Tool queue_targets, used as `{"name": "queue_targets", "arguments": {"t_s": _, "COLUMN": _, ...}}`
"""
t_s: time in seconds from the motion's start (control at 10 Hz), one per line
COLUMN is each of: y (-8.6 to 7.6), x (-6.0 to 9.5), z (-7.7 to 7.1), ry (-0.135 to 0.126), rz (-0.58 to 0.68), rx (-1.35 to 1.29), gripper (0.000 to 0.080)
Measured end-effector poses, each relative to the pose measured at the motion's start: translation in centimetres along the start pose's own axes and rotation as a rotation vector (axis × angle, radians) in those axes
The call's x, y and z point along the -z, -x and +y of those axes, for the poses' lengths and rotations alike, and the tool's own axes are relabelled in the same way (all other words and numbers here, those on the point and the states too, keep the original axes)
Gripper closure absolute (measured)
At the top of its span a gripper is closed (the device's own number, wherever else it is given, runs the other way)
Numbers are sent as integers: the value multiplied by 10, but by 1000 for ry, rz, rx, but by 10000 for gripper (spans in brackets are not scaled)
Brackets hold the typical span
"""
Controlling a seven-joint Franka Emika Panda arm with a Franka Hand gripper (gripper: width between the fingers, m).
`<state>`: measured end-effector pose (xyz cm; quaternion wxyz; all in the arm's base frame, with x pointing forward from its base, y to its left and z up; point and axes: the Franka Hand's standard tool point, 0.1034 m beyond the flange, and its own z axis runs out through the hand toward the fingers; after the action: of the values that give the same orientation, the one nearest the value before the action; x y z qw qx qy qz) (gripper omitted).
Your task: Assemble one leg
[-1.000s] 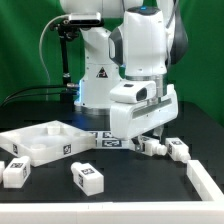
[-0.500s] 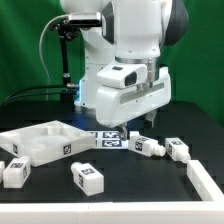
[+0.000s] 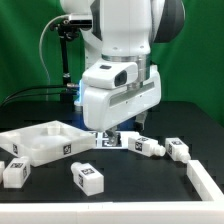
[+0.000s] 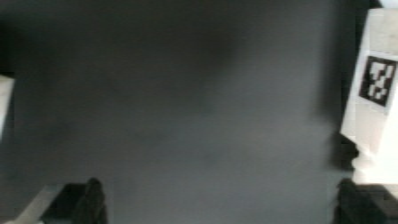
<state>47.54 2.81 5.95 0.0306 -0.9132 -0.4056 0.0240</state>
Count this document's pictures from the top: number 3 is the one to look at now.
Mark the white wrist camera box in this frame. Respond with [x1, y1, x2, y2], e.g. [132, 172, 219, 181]
[82, 60, 138, 90]

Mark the white marker tag sheet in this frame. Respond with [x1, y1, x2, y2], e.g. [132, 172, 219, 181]
[91, 131, 139, 149]

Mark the black camera stand pole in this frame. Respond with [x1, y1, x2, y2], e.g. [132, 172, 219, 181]
[50, 19, 79, 103]

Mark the black cable lower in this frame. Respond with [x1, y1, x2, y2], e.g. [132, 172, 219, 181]
[0, 91, 79, 108]

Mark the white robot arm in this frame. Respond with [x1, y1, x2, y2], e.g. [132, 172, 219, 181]
[60, 0, 185, 145]

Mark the black cable upper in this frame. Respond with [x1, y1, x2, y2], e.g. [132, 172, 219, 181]
[0, 83, 80, 106]

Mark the grey camera on stand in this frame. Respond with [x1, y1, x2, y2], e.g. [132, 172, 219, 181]
[68, 13, 92, 29]

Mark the white L-shaped wall fixture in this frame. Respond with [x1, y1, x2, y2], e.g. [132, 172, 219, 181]
[0, 160, 224, 224]

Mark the white square table top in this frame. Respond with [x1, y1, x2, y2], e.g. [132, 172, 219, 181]
[0, 121, 96, 167]

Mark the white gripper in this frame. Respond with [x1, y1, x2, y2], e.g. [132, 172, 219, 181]
[83, 65, 161, 146]

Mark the black cable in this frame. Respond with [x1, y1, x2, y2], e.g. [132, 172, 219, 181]
[0, 83, 80, 106]
[0, 91, 79, 108]

